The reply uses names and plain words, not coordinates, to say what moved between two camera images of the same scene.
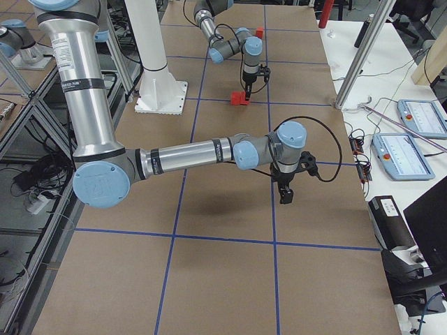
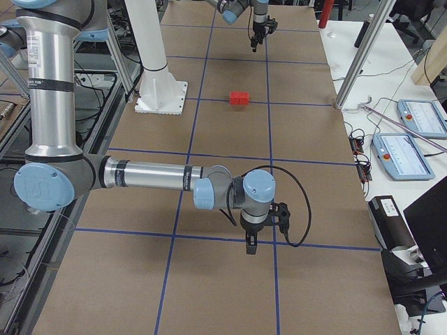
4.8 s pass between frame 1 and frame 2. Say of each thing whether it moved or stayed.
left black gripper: moved
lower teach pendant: stayed
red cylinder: stayed
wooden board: stayed
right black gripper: moved
